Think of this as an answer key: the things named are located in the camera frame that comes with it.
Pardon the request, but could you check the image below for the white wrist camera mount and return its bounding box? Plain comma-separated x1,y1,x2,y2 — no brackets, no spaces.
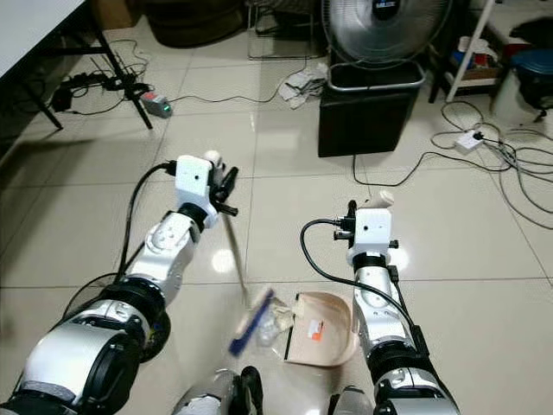
175,156,219,219
349,207,397,258

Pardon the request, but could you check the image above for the silver robot leg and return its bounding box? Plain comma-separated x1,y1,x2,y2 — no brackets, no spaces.
331,387,379,415
171,367,266,415

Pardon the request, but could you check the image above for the white power strip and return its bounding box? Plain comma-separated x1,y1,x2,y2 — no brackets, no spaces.
453,129,486,156

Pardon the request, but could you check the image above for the blue plastic bucket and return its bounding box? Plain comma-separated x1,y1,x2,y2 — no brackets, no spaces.
508,48,553,118

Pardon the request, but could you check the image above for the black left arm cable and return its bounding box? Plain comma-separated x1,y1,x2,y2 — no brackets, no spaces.
127,162,181,279

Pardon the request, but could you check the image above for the clear crumpled plastic rubbish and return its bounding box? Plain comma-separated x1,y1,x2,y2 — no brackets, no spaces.
255,297,302,348

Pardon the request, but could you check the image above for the silver right robot leg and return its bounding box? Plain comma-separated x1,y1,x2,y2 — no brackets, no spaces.
331,387,379,415

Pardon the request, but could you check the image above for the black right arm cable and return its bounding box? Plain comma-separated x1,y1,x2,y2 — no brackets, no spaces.
300,219,430,348

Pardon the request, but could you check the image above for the small grey box with lights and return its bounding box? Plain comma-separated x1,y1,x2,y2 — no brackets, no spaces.
140,89,175,118

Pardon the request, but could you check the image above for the chrome floor fan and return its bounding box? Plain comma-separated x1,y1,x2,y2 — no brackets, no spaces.
321,0,455,93

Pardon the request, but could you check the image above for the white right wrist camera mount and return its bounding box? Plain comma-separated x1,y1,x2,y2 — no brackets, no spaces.
349,207,397,258

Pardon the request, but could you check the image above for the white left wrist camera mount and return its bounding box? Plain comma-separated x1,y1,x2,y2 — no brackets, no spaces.
175,156,219,219

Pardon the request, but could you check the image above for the black floor cable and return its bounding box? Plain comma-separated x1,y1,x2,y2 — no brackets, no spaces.
351,130,553,188

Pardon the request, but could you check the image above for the metal wire rack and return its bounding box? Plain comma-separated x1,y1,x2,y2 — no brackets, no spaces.
246,0,326,61

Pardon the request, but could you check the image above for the crumpled white paper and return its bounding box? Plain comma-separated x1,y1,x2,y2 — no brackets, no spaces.
280,66,330,110

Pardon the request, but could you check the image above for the dark round wooden tub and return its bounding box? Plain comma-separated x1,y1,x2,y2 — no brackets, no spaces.
143,0,249,50

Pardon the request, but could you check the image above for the silver left robot leg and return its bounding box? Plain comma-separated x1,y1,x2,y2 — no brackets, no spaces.
171,367,266,415

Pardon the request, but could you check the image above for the white slanted pole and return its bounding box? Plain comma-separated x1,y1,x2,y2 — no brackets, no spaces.
444,0,499,104

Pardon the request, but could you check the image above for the black power strip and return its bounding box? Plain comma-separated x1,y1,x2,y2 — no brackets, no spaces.
50,72,143,114

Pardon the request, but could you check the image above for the blue broom with cream handle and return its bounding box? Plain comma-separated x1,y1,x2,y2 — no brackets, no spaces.
203,150,278,357

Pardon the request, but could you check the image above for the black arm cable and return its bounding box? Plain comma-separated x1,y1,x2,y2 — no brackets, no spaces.
127,162,181,279
300,219,430,348

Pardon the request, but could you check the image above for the black cube stool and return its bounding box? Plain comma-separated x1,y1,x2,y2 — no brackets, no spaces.
317,82,421,159

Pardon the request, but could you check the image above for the cluttered low wooden tray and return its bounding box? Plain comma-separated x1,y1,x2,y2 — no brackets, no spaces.
448,33,512,89

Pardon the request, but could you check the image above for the beige plastic dustpan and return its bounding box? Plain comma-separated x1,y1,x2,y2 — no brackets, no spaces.
288,190,397,370

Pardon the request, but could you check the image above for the white table with black legs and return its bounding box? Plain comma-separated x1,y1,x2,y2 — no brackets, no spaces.
0,0,154,131

